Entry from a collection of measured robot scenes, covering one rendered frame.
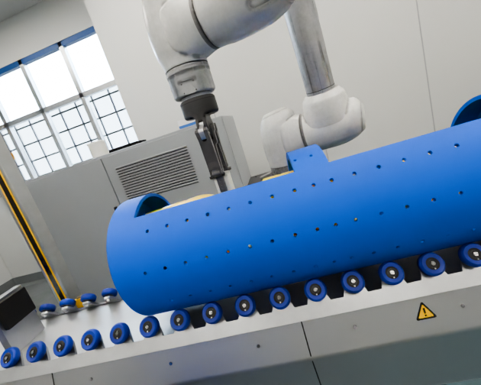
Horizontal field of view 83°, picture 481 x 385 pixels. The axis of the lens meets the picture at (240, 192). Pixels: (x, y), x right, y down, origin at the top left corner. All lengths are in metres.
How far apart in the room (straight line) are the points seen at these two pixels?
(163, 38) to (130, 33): 2.92
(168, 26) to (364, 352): 0.72
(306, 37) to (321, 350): 0.87
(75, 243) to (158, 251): 2.42
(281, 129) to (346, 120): 0.23
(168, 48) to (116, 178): 1.98
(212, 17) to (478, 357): 0.84
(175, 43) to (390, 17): 3.16
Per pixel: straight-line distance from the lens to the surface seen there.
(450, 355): 0.78
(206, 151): 0.54
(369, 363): 0.72
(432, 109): 3.67
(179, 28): 0.57
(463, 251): 0.67
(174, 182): 2.24
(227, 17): 0.53
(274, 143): 1.07
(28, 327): 1.06
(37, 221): 1.31
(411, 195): 0.54
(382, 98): 3.48
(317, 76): 1.02
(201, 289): 0.57
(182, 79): 0.57
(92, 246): 2.86
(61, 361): 0.86
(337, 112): 1.01
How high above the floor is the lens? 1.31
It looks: 13 degrees down
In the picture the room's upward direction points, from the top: 18 degrees counter-clockwise
